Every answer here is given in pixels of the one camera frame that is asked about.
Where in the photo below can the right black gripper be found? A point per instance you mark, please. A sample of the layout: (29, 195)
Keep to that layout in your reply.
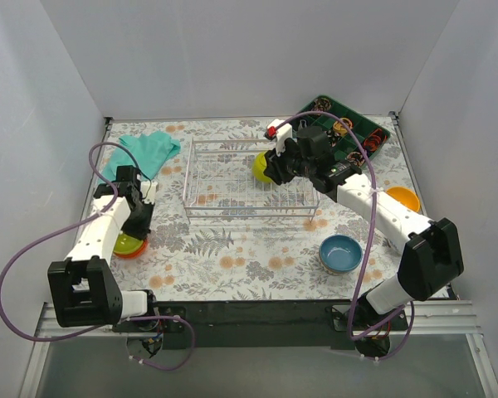
(277, 166)

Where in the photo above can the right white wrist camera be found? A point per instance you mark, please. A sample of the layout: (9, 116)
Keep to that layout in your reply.
(278, 131)

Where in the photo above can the lime green bowl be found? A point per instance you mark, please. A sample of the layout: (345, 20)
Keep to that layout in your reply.
(126, 244)
(258, 168)

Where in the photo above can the orange yellow bowl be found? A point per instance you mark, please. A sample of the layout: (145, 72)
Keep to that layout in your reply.
(406, 197)

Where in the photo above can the red orange bowl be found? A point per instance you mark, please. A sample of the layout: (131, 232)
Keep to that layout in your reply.
(135, 254)

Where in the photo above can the blue ceramic bowl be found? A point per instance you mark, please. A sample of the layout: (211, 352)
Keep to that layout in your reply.
(340, 254)

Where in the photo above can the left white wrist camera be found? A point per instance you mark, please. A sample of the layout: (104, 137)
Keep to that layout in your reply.
(148, 191)

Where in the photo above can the brown patterned rolled sock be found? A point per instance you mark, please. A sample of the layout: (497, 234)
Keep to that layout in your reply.
(321, 104)

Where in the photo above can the white wire dish rack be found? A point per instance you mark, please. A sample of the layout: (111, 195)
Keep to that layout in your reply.
(219, 184)

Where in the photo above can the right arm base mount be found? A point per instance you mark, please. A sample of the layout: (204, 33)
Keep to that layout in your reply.
(377, 343)

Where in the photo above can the red black rolled sock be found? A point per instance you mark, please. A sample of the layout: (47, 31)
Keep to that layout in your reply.
(374, 141)

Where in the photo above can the black white rolled sock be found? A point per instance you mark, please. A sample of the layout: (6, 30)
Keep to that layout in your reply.
(333, 137)

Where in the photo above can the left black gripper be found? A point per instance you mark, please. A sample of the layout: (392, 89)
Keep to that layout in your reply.
(137, 228)

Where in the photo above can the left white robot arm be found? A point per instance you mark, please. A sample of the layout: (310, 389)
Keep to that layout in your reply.
(83, 288)

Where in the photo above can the pink black rolled sock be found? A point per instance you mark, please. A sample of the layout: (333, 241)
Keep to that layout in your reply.
(356, 158)

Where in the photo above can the teal cloth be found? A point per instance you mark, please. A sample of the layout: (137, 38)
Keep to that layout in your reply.
(151, 151)

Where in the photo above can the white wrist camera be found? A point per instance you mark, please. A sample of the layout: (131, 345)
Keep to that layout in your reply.
(278, 131)
(148, 191)

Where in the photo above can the yellow rolled sock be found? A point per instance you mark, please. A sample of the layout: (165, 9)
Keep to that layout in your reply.
(341, 128)

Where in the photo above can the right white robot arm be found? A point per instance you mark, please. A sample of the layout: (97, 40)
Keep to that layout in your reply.
(430, 250)

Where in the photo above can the floral patterned table mat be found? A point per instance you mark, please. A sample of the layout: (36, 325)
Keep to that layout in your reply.
(255, 258)

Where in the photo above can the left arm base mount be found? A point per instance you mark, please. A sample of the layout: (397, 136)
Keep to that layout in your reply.
(155, 332)

